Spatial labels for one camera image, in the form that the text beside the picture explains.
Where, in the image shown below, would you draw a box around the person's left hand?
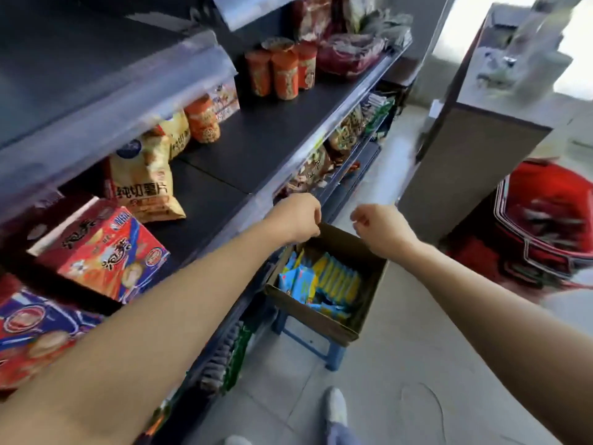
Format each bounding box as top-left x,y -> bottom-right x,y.
264,193 -> 323,246

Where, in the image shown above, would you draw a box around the person's right hand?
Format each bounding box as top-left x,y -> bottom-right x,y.
350,203 -> 420,263

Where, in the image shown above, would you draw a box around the pile of blue wipe packets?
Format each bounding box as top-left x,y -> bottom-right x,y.
277,248 -> 362,323

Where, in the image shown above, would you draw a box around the dark grey store shelf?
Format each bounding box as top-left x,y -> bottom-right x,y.
0,0 -> 413,445

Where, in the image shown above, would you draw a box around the brown cardboard box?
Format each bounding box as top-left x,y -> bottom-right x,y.
264,222 -> 389,347

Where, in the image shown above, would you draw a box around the person's left forearm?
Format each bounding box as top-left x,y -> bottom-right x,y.
0,222 -> 290,445

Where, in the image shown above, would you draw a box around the person's right forearm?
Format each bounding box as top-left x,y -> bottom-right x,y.
400,243 -> 593,445

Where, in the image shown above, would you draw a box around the red blue snack box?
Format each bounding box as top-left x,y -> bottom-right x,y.
27,197 -> 171,305

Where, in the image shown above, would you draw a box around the brown green snack bag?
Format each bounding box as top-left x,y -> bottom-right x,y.
326,106 -> 367,158

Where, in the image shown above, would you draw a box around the grey cabinet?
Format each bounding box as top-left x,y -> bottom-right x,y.
397,4 -> 593,244

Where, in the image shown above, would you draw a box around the bundle of green packets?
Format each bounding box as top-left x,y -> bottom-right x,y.
363,93 -> 395,135

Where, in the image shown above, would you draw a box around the orange cartoon face canister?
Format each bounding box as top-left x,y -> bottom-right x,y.
184,95 -> 222,144

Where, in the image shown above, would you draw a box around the blue plastic stool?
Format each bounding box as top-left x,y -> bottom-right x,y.
271,310 -> 346,372

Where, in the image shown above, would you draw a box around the orange snack canister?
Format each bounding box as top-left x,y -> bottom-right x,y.
292,41 -> 318,91
271,50 -> 300,101
261,36 -> 295,53
244,49 -> 273,98

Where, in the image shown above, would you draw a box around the yellow red snack bag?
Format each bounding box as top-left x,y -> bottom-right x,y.
155,111 -> 191,161

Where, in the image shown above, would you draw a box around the large yellow snack bag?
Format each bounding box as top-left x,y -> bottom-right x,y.
106,133 -> 186,224

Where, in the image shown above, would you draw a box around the stack of red shopping baskets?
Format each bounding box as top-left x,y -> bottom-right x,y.
444,159 -> 593,292

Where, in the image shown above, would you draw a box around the dark red snack packet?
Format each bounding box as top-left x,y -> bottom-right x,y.
317,34 -> 386,78

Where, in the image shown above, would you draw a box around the grey green packet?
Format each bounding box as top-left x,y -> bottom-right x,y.
361,11 -> 413,48

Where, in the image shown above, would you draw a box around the red patterned snack bag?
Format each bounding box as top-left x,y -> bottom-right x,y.
292,0 -> 334,42

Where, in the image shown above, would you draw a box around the blue trousers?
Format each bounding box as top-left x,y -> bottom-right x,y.
326,421 -> 362,445

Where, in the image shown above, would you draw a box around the beige patterned snack bag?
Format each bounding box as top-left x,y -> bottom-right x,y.
342,0 -> 377,34

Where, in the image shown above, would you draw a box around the blue red snack packet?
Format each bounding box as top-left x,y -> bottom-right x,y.
0,287 -> 104,392

